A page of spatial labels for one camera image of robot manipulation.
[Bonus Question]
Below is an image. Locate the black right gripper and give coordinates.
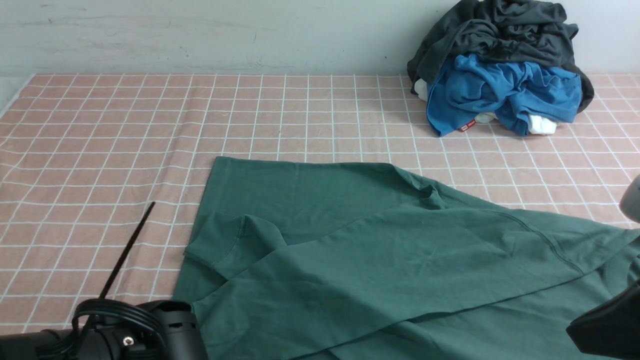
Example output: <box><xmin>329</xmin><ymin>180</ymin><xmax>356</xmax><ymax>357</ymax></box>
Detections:
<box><xmin>566</xmin><ymin>280</ymin><xmax>640</xmax><ymax>360</ymax></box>

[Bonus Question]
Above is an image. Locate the blue garment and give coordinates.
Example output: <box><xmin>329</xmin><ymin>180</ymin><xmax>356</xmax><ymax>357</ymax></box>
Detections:
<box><xmin>426</xmin><ymin>54</ymin><xmax>582</xmax><ymax>137</ymax></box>

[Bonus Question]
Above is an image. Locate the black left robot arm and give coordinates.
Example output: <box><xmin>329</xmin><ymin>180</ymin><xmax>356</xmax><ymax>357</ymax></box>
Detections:
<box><xmin>0</xmin><ymin>203</ymin><xmax>208</xmax><ymax>360</ymax></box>

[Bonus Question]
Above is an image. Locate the dark grey garment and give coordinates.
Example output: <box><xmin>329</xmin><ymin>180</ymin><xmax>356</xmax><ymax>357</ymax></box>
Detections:
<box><xmin>407</xmin><ymin>0</ymin><xmax>595</xmax><ymax>112</ymax></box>

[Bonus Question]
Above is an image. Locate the white garment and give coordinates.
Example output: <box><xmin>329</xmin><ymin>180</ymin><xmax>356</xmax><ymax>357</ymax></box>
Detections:
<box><xmin>413</xmin><ymin>79</ymin><xmax>558</xmax><ymax>135</ymax></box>

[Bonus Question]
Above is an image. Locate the green long sleeve shirt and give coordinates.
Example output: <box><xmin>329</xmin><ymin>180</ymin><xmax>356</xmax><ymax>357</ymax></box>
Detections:
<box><xmin>173</xmin><ymin>156</ymin><xmax>639</xmax><ymax>360</ymax></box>

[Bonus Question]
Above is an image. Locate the pink grid tablecloth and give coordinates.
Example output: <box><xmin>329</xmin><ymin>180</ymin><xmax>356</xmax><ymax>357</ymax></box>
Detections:
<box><xmin>0</xmin><ymin>73</ymin><xmax>639</xmax><ymax>335</ymax></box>

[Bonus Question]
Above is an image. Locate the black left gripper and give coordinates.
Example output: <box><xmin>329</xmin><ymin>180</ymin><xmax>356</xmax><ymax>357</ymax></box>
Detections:
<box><xmin>75</xmin><ymin>202</ymin><xmax>208</xmax><ymax>360</ymax></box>

